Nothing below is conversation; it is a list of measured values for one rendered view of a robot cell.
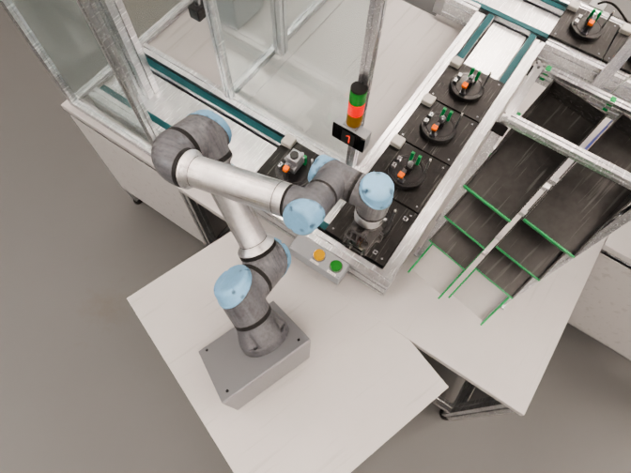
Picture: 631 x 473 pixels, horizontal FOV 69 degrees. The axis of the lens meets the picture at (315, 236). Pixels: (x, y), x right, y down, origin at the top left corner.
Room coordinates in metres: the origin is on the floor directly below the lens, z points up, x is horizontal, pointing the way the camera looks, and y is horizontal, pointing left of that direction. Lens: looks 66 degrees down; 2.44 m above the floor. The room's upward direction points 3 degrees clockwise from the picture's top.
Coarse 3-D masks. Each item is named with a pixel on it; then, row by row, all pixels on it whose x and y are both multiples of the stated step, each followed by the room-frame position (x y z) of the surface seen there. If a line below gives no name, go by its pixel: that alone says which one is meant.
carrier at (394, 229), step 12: (348, 204) 0.78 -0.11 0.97; (396, 204) 0.79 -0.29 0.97; (336, 216) 0.73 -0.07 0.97; (348, 216) 0.73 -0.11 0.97; (396, 216) 0.74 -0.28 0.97; (408, 216) 0.74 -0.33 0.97; (336, 228) 0.68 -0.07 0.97; (384, 228) 0.68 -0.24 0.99; (396, 228) 0.69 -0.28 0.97; (408, 228) 0.70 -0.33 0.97; (384, 240) 0.64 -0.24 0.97; (396, 240) 0.65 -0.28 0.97; (384, 252) 0.60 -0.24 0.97; (384, 264) 0.56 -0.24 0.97
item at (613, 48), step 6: (624, 24) 1.73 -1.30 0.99; (624, 30) 1.70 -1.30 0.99; (630, 30) 1.70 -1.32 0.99; (618, 36) 1.69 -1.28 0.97; (624, 36) 1.69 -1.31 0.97; (612, 42) 1.64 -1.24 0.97; (618, 42) 1.65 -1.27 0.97; (612, 48) 1.61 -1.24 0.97; (618, 48) 1.61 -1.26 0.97; (606, 54) 1.57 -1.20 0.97; (612, 54) 1.57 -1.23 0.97; (606, 60) 1.54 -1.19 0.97; (630, 60) 1.54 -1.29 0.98; (624, 66) 1.51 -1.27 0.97; (630, 66) 1.51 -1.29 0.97; (630, 72) 1.48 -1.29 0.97
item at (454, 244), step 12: (444, 228) 0.59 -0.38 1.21; (456, 228) 0.58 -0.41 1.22; (432, 240) 0.56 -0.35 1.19; (444, 240) 0.55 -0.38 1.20; (456, 240) 0.55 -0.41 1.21; (468, 240) 0.55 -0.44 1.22; (444, 252) 0.51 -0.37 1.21; (456, 252) 0.52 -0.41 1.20; (468, 252) 0.52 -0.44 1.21; (456, 264) 0.48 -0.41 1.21; (468, 264) 0.48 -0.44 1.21
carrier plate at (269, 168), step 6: (276, 150) 0.99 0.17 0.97; (282, 150) 0.99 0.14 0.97; (288, 150) 0.99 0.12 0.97; (300, 150) 1.00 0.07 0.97; (306, 150) 1.00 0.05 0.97; (270, 156) 0.96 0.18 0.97; (276, 156) 0.97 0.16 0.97; (282, 156) 0.97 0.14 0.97; (312, 156) 0.97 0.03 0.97; (270, 162) 0.94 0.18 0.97; (276, 162) 0.94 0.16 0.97; (264, 168) 0.91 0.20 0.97; (270, 168) 0.91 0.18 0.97; (264, 174) 0.88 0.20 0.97; (270, 174) 0.89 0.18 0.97
